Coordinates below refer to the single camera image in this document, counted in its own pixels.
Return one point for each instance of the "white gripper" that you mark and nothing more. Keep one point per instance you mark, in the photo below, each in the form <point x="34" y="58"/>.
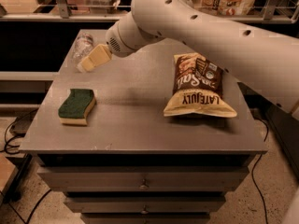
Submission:
<point x="119" y="44"/>

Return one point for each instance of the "clear plastic water bottle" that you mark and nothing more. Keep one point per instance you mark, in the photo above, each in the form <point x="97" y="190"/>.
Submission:
<point x="82" y="48"/>

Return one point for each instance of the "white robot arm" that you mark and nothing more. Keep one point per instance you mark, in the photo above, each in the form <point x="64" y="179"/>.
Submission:
<point x="265" y="61"/>

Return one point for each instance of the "black bag on shelf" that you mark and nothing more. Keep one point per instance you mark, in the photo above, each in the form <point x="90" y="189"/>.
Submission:
<point x="125" y="5"/>

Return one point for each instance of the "green yellow sponge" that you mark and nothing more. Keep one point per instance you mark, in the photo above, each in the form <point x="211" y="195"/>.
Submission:
<point x="76" y="107"/>

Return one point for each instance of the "grey drawer cabinet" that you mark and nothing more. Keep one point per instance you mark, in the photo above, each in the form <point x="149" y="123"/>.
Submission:
<point x="130" y="164"/>

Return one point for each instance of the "brown Late July chip bag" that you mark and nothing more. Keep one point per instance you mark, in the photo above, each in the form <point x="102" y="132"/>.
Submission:
<point x="197" y="88"/>

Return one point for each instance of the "metal shelf rail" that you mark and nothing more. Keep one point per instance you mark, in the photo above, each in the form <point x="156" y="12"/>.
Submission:
<point x="264" y="11"/>

